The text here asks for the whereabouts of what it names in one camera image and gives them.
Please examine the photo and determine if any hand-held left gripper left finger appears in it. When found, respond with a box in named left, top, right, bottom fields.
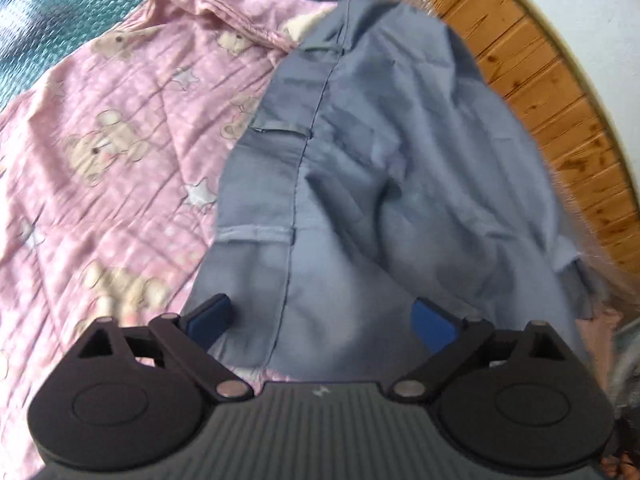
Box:
left=75, top=294, right=254, bottom=404

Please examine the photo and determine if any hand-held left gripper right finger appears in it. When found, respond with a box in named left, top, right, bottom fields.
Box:
left=389, top=297, right=572, bottom=404

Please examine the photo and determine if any blue-grey garment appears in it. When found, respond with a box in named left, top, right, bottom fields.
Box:
left=187, top=0, right=601, bottom=386

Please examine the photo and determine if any pink teddy bear blanket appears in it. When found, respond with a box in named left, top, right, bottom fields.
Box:
left=0, top=0, right=346, bottom=480

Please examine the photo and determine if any clear bubble wrap sheet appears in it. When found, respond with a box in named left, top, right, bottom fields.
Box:
left=0, top=0, right=351, bottom=111

